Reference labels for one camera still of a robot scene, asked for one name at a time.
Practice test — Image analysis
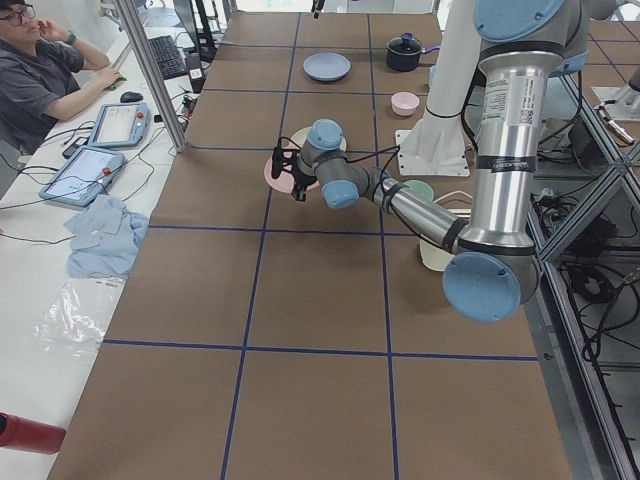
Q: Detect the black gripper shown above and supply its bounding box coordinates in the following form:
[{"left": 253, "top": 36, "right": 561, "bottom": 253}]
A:
[{"left": 290, "top": 150, "right": 316, "bottom": 202}]

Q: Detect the pink plate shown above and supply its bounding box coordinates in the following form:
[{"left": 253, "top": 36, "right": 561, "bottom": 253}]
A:
[{"left": 263, "top": 155, "right": 321, "bottom": 193}]

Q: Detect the light blue plate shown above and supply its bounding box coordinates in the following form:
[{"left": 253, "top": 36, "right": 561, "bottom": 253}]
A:
[{"left": 303, "top": 52, "right": 351, "bottom": 82}]

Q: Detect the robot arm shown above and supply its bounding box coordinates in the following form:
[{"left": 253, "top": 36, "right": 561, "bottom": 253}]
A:
[{"left": 272, "top": 1, "right": 593, "bottom": 322}]

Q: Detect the cream plate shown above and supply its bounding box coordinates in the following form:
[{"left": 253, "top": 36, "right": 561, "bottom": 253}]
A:
[{"left": 290, "top": 126, "right": 347, "bottom": 150}]

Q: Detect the green bowl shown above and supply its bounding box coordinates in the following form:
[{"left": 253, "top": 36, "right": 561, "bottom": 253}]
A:
[{"left": 404, "top": 179, "right": 435, "bottom": 201}]

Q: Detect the pink bowl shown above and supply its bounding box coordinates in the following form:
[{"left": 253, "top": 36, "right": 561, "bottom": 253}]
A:
[{"left": 391, "top": 91, "right": 420, "bottom": 117}]

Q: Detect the white bowl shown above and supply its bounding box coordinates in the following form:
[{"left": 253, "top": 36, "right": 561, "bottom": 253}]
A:
[{"left": 419, "top": 240, "right": 454, "bottom": 272}]

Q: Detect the dark blue pot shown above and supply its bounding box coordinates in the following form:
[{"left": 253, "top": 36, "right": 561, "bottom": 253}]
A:
[{"left": 386, "top": 32, "right": 441, "bottom": 72}]

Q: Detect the black keyboard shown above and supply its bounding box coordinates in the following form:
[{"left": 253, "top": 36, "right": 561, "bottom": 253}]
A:
[{"left": 148, "top": 35, "right": 188, "bottom": 80}]

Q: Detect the upper teach pendant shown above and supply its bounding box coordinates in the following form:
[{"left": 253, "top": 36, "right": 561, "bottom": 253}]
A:
[{"left": 88, "top": 102, "right": 149, "bottom": 149}]

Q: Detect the teach pendant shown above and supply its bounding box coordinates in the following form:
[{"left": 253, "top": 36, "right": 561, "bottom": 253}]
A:
[
  {"left": 88, "top": 102, "right": 149, "bottom": 149},
  {"left": 39, "top": 146, "right": 125, "bottom": 207}
]

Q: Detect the black computer mouse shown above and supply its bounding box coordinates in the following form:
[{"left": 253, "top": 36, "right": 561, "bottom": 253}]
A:
[{"left": 119, "top": 91, "right": 144, "bottom": 103}]

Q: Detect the light blue cloth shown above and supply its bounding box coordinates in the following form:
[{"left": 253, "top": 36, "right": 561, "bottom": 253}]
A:
[{"left": 64, "top": 194, "right": 149, "bottom": 278}]

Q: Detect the lower teach pendant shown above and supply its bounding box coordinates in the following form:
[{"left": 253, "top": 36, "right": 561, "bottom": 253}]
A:
[{"left": 39, "top": 146, "right": 125, "bottom": 207}]

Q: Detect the clear plastic bag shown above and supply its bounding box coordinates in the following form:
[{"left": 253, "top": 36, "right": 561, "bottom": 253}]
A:
[{"left": 26, "top": 278, "right": 125, "bottom": 361}]

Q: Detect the seated person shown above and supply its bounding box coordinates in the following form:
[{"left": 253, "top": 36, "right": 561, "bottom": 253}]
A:
[{"left": 1, "top": 1, "right": 123, "bottom": 154}]

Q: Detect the red cylinder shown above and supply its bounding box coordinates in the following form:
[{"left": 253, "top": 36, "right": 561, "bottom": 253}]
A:
[{"left": 1, "top": 412, "right": 66, "bottom": 455}]

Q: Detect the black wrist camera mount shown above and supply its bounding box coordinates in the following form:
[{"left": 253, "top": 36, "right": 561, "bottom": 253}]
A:
[{"left": 270, "top": 146, "right": 299, "bottom": 180}]

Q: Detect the black camera cable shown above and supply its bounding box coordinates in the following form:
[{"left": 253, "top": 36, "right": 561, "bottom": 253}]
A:
[{"left": 277, "top": 135, "right": 401, "bottom": 221}]

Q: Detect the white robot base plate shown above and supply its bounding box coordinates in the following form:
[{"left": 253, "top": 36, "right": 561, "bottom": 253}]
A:
[{"left": 395, "top": 130, "right": 470, "bottom": 177}]

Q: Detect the aluminium frame post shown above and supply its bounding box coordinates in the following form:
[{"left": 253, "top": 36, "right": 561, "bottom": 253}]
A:
[{"left": 113, "top": 0, "right": 187, "bottom": 153}]

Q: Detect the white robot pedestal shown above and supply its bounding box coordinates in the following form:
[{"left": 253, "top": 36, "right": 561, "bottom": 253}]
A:
[{"left": 424, "top": 0, "right": 481, "bottom": 120}]

